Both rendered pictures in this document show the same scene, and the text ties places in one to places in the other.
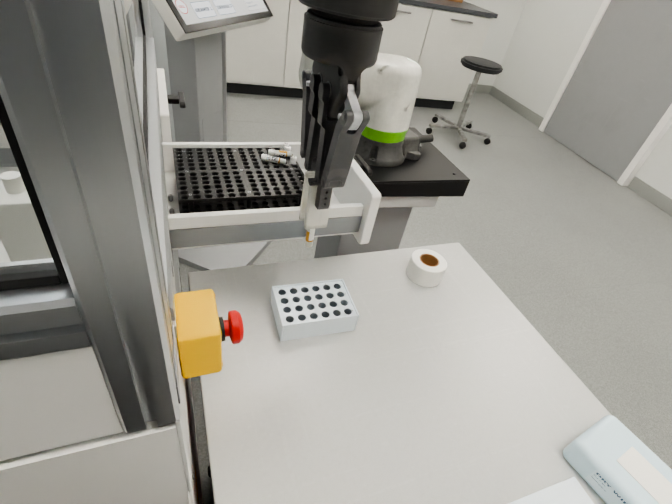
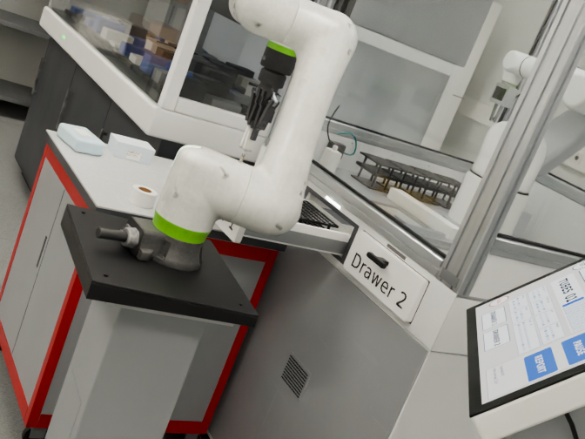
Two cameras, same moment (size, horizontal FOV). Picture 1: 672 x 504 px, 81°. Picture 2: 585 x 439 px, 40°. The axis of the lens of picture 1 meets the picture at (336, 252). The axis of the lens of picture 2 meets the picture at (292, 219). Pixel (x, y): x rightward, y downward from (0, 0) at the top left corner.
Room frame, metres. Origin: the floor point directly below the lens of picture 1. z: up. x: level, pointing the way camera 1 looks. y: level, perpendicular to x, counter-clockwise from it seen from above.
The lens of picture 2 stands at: (2.71, -0.03, 1.40)
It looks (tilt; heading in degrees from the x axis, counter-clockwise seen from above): 14 degrees down; 173
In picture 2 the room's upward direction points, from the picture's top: 22 degrees clockwise
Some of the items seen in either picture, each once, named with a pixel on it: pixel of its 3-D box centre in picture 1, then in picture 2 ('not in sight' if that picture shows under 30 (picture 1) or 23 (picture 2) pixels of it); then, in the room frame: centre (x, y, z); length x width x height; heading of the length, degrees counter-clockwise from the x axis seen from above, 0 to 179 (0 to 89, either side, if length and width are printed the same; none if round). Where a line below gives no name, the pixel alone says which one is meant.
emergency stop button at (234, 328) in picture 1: (230, 327); not in sight; (0.30, 0.10, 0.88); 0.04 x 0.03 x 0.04; 28
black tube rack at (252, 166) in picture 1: (241, 185); (285, 216); (0.62, 0.20, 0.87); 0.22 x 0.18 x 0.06; 118
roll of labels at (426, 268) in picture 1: (426, 267); (143, 196); (0.61, -0.18, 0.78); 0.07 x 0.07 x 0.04
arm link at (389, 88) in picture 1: (384, 96); (200, 192); (1.03, -0.04, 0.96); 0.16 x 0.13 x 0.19; 96
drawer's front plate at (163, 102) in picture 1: (164, 113); (383, 273); (0.84, 0.45, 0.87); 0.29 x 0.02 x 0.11; 28
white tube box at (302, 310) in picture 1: (313, 308); not in sight; (0.44, 0.02, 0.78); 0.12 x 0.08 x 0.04; 115
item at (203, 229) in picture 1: (236, 187); (287, 219); (0.62, 0.20, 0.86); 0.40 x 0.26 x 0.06; 118
